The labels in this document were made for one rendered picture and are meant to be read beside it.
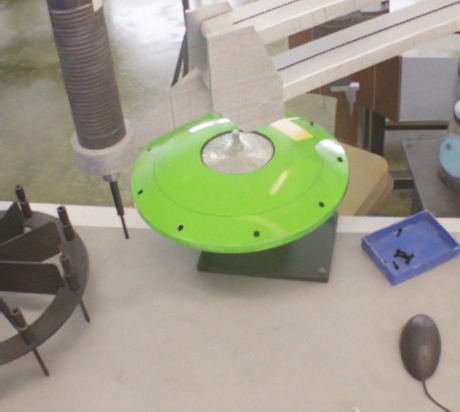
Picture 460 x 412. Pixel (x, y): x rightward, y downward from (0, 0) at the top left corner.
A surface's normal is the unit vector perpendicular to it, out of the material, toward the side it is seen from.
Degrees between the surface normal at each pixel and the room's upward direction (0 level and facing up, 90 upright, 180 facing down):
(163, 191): 21
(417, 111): 0
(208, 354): 0
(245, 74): 90
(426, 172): 0
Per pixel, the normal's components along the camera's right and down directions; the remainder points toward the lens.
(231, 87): 0.35, 0.56
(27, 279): -0.11, 0.58
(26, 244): 0.55, 0.43
